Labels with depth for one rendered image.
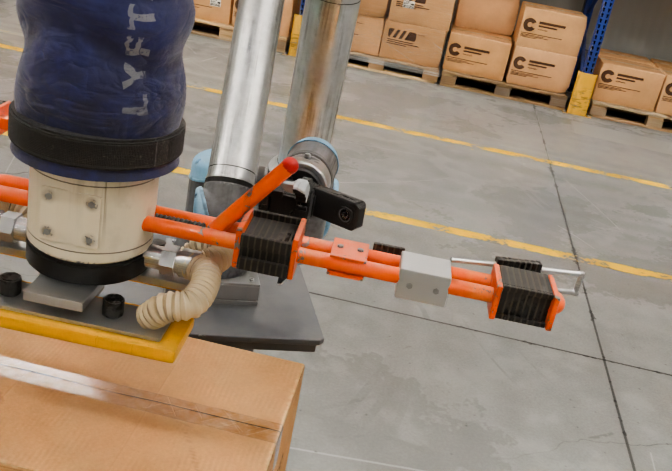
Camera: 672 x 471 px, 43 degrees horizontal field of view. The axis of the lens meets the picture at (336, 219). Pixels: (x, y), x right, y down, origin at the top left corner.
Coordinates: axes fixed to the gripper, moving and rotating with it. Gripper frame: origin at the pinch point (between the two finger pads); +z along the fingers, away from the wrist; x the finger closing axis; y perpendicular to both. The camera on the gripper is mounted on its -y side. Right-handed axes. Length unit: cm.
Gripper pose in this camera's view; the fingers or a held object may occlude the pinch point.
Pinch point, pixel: (291, 239)
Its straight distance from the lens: 118.5
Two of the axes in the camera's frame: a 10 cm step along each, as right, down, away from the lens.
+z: -1.2, 3.6, -9.2
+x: 1.7, -9.1, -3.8
